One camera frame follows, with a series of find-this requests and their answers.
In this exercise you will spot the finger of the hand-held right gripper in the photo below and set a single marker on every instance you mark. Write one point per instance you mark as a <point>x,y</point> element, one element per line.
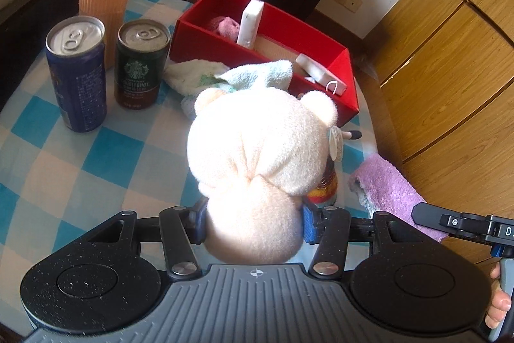
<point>502,251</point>
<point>425,212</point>

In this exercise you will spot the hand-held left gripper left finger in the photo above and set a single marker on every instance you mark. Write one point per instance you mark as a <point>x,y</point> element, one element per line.
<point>176,238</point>

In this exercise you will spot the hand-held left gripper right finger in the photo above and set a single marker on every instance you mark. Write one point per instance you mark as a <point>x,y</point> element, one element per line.
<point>309,224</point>

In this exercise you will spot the purple towel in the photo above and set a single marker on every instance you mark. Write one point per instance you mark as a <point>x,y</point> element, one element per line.
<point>385,182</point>

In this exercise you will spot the cream plush bear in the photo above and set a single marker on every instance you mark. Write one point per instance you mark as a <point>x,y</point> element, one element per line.
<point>257,150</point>

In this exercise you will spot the white device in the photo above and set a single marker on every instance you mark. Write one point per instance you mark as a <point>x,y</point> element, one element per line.
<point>317,69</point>

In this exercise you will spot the red cardboard box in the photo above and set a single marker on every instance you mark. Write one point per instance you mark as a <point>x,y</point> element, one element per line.
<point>192,37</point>

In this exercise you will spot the white charger block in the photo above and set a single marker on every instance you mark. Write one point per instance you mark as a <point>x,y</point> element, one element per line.
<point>249,23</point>

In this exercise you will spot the small pink cloth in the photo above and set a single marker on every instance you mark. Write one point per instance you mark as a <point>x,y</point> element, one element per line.
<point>225,25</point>

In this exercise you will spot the person's right hand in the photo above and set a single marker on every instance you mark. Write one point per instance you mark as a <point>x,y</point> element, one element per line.
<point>498,307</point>

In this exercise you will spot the striped knit sock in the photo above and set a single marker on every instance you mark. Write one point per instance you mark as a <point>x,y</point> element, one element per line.
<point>325,186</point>

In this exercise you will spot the pink pig plush toy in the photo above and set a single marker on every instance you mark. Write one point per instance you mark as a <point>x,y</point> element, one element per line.
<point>335,142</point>

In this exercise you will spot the blue checkered tablecloth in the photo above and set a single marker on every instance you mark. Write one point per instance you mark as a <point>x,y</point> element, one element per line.
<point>100,174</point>

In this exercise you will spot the wooden wardrobe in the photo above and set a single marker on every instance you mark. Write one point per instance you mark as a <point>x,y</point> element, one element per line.
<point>441,65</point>

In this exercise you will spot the pale blue terry towel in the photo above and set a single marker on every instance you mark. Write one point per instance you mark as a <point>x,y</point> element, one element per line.
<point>265,73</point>

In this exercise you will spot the dark green coffee can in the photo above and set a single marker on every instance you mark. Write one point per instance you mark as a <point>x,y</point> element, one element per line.
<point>138,82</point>

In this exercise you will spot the white cloth with green print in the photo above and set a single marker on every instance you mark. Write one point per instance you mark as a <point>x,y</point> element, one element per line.
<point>188,73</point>

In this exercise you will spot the blue drink can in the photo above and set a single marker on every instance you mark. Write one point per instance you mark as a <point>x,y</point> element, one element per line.
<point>80,94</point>

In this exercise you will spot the dark wooden bed frame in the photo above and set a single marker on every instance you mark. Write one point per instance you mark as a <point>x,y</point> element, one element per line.
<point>24,45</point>

